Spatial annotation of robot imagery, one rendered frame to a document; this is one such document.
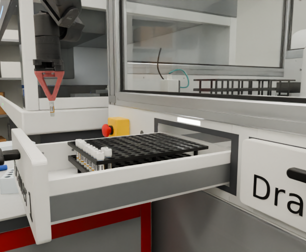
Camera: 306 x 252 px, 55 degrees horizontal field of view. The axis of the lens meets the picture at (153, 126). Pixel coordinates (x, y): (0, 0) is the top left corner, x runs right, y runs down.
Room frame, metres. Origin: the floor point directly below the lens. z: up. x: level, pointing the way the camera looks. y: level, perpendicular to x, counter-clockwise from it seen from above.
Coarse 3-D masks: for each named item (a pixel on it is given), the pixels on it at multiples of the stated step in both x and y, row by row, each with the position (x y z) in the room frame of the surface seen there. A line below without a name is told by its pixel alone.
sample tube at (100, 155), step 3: (96, 153) 0.44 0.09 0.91; (99, 153) 0.44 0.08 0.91; (102, 153) 0.44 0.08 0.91; (96, 156) 0.44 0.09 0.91; (99, 156) 0.44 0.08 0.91; (102, 156) 0.44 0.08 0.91; (99, 159) 0.44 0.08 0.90; (102, 159) 0.44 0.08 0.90; (99, 165) 0.44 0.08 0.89; (102, 165) 0.44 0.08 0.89; (99, 168) 0.44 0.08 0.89; (102, 168) 0.44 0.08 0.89
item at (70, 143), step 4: (68, 144) 0.58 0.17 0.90; (72, 144) 0.55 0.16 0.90; (76, 148) 0.52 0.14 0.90; (80, 152) 0.50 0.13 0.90; (84, 152) 0.49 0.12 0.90; (84, 156) 0.48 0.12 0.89; (88, 156) 0.46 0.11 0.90; (92, 160) 0.45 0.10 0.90; (96, 160) 0.44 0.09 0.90; (104, 160) 0.44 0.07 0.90; (96, 164) 0.43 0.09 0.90; (100, 164) 0.43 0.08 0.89
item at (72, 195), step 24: (48, 144) 0.59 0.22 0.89; (216, 144) 0.58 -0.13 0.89; (48, 168) 0.59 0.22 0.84; (72, 168) 0.61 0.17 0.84; (120, 168) 0.41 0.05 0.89; (144, 168) 0.43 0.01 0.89; (168, 168) 0.45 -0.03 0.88; (192, 168) 0.48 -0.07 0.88; (216, 168) 0.50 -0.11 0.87; (72, 192) 0.37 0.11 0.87; (96, 192) 0.39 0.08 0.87; (120, 192) 0.41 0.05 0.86; (144, 192) 0.43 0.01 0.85; (168, 192) 0.45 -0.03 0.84; (72, 216) 0.37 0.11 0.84
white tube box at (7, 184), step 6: (12, 168) 0.73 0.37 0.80; (6, 174) 0.69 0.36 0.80; (12, 174) 0.68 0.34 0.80; (0, 180) 0.65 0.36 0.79; (6, 180) 0.66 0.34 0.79; (12, 180) 0.66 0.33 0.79; (0, 186) 0.65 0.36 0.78; (6, 186) 0.66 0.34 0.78; (12, 186) 0.66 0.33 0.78; (0, 192) 0.65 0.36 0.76; (6, 192) 0.66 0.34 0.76; (12, 192) 0.66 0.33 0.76; (18, 192) 0.66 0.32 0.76
